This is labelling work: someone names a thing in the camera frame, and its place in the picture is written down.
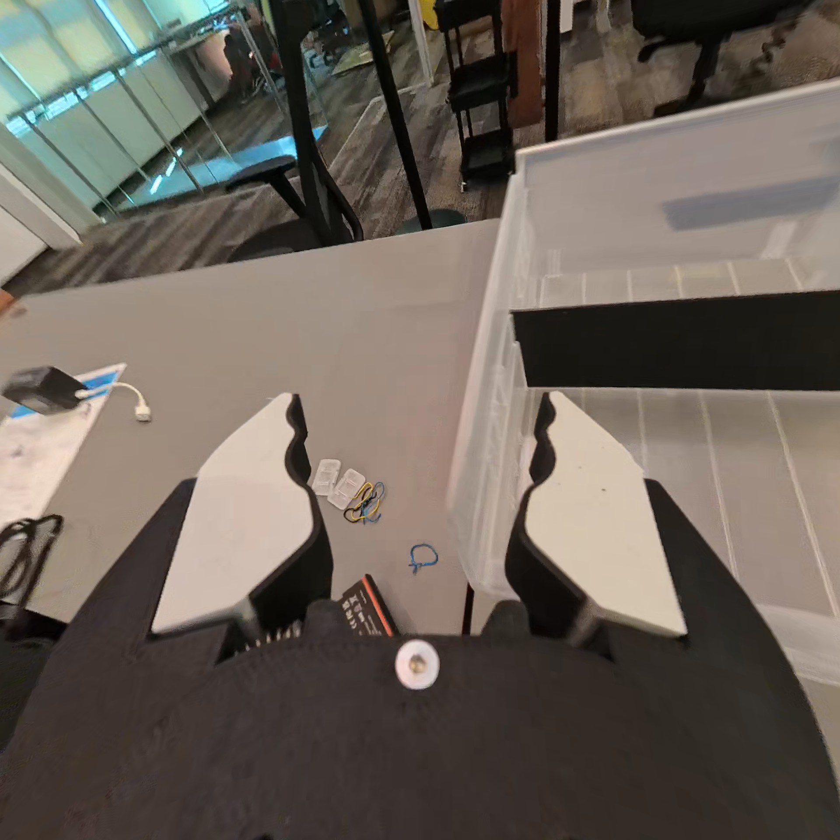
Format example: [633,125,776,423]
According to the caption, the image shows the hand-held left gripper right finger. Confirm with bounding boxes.
[506,392,687,644]

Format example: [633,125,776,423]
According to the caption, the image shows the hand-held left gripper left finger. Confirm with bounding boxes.
[151,392,330,637]

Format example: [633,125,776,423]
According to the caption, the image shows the clear plastic packets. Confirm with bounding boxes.
[329,470,375,511]

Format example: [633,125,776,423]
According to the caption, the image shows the yellow black twist tie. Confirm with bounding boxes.
[344,482,389,525]

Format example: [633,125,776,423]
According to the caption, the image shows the clear plastic organizer box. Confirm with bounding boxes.
[447,79,840,686]

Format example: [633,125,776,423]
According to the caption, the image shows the small black labelled box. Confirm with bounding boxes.
[319,574,397,641]

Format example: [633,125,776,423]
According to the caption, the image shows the black flat bar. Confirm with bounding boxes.
[510,289,840,392]

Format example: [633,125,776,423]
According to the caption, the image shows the printed paper sheet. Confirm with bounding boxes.
[0,364,130,529]

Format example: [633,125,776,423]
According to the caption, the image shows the black power adapter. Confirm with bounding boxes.
[0,365,93,416]

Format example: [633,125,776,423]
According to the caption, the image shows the black stand legs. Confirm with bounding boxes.
[263,0,437,244]

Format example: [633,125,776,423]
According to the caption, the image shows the black rolling cart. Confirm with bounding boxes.
[434,0,517,187]

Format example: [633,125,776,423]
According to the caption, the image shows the white charging cable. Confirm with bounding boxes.
[77,381,156,424]

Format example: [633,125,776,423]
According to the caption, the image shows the thin black cable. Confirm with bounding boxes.
[0,515,67,607]

